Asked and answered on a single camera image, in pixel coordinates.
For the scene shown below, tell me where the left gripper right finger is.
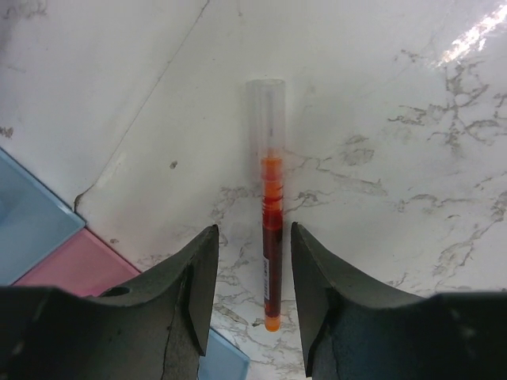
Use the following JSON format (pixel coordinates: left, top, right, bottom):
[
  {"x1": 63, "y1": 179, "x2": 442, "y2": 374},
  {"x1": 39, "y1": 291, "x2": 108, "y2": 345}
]
[{"x1": 291, "y1": 223, "x2": 506, "y2": 379}]

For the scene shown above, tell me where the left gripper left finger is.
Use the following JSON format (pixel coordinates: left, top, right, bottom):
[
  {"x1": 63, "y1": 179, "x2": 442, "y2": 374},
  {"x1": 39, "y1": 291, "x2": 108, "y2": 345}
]
[{"x1": 1, "y1": 225, "x2": 219, "y2": 379}]

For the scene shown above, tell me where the light blue drawer box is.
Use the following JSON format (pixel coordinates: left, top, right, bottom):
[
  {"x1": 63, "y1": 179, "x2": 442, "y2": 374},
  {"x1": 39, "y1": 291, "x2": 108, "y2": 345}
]
[{"x1": 197, "y1": 329, "x2": 250, "y2": 380}]

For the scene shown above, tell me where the pink drawer box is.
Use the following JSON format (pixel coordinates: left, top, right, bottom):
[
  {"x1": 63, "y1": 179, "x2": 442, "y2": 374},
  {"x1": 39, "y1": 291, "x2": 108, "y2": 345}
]
[{"x1": 14, "y1": 228, "x2": 139, "y2": 296}]

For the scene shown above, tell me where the sky blue drawer box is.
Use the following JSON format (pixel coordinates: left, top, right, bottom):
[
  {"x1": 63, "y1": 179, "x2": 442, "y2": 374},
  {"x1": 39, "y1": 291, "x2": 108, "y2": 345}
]
[{"x1": 1, "y1": 151, "x2": 86, "y2": 286}]

